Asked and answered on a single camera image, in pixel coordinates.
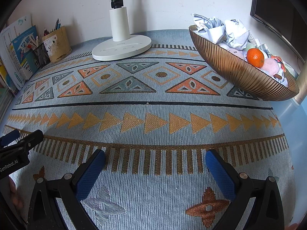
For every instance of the white desk lamp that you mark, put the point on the white desk lamp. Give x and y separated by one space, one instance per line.
120 24

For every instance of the patterned woven table mat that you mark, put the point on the patterned woven table mat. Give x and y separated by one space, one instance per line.
153 191

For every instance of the black mesh pen holder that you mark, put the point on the black mesh pen holder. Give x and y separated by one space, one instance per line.
42 56

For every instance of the gold ribbed bowl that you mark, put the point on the gold ribbed bowl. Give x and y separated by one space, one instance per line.
239 71

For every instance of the black monitor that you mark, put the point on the black monitor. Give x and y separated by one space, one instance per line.
278 4

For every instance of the brown paper pen holder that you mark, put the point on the brown paper pen holder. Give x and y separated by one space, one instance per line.
57 45

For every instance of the large bluish paper ball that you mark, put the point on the large bluish paper ball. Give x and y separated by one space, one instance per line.
215 31

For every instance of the bunch of pencils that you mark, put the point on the bunch of pencils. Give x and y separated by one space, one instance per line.
37 42

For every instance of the white paper ball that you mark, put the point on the white paper ball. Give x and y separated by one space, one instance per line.
280 80
236 34
201 24

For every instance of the row of standing books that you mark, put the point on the row of standing books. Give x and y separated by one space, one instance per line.
19 48

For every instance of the face-printed three-ball dango plush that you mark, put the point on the face-printed three-ball dango plush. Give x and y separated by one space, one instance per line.
236 54

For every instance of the bunch of pens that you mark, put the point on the bunch of pens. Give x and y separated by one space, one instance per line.
57 25

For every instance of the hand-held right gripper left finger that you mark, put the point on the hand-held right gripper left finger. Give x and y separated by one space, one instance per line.
90 175

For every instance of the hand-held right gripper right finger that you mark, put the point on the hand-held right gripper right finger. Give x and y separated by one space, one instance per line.
220 175

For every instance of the beige cylindrical stand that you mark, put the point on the beige cylindrical stand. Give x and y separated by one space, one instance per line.
302 86

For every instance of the stack of green notebooks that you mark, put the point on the stack of green notebooks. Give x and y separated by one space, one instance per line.
4 98

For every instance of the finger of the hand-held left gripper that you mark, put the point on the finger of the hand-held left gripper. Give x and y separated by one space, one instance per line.
28 143
9 137

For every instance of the tangerine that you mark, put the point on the tangerine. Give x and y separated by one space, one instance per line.
255 57

